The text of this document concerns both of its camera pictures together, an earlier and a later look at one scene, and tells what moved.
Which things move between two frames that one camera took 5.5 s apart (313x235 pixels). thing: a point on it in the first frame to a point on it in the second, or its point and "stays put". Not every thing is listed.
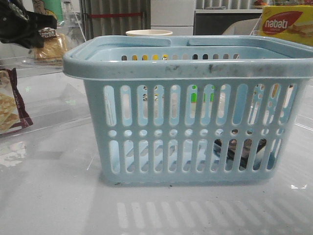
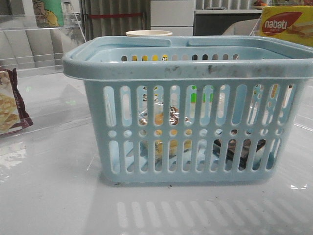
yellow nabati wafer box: [292, 23] stays put
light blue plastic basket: [218, 110] stays put
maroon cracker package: [13, 116] stays put
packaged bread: [55, 45] to [165, 129]
